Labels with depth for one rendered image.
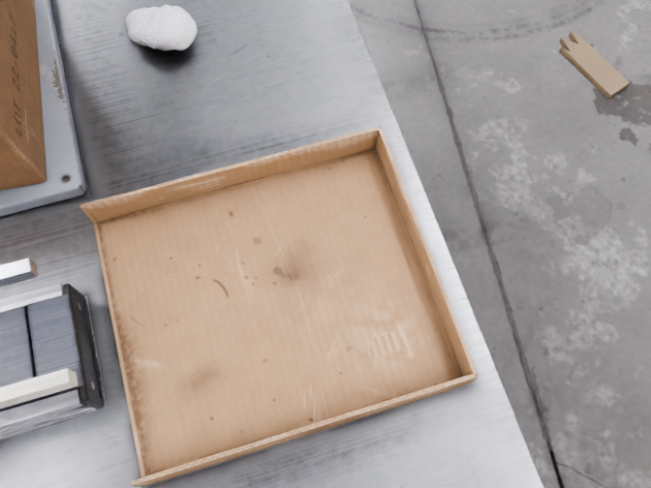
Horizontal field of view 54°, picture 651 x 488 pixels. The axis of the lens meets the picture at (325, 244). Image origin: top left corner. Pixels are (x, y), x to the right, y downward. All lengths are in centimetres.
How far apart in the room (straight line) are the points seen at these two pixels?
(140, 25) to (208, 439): 44
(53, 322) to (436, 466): 35
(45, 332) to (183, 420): 14
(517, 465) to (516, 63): 139
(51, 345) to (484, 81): 142
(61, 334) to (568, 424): 116
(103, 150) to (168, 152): 7
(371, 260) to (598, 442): 100
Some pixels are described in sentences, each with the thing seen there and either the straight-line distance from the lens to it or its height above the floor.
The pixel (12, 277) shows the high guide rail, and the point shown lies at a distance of 54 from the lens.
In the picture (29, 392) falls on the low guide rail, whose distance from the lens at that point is 56.
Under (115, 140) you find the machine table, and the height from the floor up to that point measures 83.
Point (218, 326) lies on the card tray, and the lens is 61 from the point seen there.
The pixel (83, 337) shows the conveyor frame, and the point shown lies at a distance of 62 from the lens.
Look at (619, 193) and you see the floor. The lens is 174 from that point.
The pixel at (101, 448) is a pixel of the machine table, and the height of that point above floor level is 83.
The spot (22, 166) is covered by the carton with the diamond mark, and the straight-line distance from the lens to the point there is 67.
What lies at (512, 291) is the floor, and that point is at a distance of 155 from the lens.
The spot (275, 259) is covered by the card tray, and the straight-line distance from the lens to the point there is 63.
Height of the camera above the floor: 142
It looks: 68 degrees down
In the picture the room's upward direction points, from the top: 1 degrees clockwise
